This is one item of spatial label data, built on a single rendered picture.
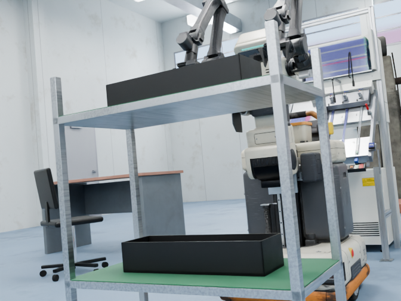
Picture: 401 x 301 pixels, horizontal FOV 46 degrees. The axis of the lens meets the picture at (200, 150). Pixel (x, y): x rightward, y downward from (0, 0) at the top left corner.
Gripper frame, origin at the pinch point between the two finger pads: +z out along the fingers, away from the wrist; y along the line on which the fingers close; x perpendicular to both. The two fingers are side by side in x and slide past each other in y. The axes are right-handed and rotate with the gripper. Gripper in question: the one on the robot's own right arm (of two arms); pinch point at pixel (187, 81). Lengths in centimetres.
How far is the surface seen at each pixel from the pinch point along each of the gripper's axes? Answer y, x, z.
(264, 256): 47, -9, 83
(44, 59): -615, 362, -425
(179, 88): 22, -36, 31
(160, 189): -160, 212, -45
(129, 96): 0.4, -35.1, 29.9
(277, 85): 63, -45, 45
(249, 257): 42, -10, 83
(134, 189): -23, 6, 48
